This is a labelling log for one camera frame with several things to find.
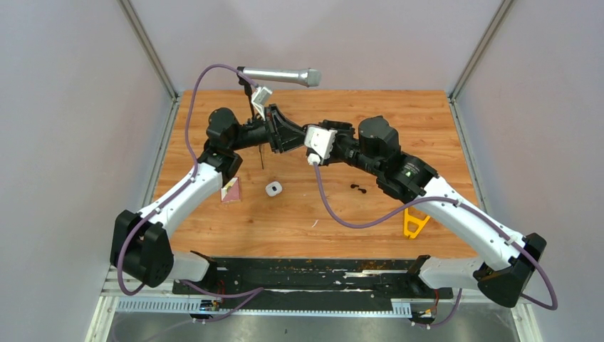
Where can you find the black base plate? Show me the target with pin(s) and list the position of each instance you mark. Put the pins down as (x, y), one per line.
(311, 279)

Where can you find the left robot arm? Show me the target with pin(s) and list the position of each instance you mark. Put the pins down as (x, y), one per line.
(141, 240)

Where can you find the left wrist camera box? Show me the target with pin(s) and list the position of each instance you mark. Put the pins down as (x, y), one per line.
(259, 98)

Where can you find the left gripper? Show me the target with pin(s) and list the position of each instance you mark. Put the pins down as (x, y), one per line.
(283, 135)

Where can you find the yellow triangular plastic frame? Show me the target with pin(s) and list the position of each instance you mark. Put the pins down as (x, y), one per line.
(412, 225)

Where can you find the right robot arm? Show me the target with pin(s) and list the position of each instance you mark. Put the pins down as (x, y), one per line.
(506, 259)

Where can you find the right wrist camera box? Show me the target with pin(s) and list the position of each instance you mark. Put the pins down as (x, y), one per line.
(320, 143)

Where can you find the perforated metal rail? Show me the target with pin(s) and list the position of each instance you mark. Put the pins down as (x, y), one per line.
(276, 306)

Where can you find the silver microphone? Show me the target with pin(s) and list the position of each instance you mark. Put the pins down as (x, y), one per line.
(307, 77)

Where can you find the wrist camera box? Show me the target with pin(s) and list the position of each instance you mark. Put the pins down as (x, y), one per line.
(259, 98)
(320, 143)

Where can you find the white earbud charging case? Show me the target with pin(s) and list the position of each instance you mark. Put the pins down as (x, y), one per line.
(274, 188)

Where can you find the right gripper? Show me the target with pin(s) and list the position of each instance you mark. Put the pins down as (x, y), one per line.
(342, 130)

